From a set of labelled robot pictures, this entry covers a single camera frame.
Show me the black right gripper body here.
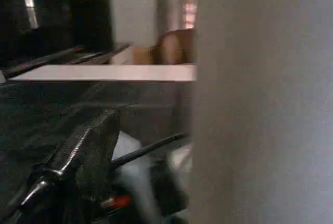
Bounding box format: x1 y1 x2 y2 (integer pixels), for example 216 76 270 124
148 156 191 217

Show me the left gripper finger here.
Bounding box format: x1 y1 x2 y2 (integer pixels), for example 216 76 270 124
0 109 121 224

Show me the white plastic table leg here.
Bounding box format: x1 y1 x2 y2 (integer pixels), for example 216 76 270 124
188 0 333 224

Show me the black work mat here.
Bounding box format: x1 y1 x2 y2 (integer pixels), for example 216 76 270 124
0 80 194 224

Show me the white flat panel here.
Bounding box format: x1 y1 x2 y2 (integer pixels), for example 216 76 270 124
9 64 197 83

